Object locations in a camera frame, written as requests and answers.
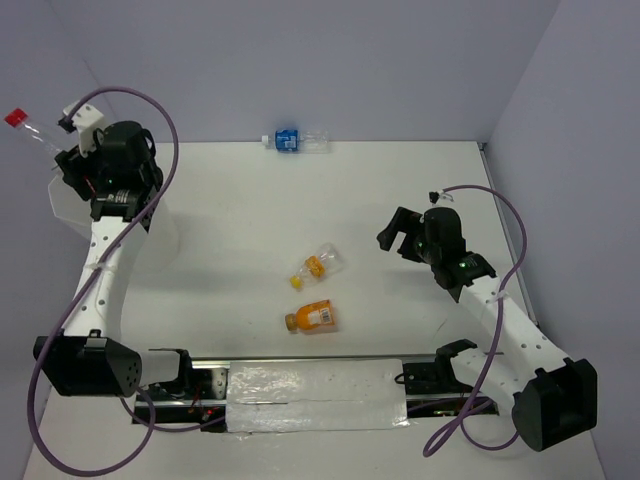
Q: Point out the orange juice bottle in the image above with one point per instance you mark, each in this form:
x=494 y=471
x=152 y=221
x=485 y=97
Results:
x=318 y=317

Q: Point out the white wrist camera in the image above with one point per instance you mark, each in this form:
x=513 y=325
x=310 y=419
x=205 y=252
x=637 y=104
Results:
x=88 y=122
x=440 y=196

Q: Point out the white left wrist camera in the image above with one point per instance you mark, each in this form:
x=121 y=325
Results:
x=88 y=122

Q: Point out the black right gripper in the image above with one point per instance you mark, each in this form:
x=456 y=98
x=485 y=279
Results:
x=405 y=221

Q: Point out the clear bottle yellow cap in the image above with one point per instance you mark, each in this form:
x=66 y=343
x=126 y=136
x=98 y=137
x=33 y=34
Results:
x=325 y=262

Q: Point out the white foil cover sheet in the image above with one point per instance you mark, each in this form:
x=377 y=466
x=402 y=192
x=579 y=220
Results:
x=323 y=395

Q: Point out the clear bottle red cap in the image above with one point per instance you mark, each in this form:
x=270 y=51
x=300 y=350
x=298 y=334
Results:
x=43 y=138

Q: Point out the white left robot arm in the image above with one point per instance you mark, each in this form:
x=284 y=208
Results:
x=131 y=230

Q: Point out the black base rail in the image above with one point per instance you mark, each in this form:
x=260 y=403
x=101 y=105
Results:
x=429 y=392

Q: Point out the clear bottle blue label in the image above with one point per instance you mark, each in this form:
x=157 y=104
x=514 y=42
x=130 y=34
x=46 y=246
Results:
x=296 y=141

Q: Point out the translucent white bin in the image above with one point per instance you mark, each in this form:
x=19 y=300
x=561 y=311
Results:
x=158 y=251

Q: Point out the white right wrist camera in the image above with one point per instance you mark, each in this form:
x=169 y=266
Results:
x=440 y=196

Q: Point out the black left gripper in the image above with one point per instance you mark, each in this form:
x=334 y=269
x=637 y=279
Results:
x=77 y=167

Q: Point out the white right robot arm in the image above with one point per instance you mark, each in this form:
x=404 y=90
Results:
x=550 y=397

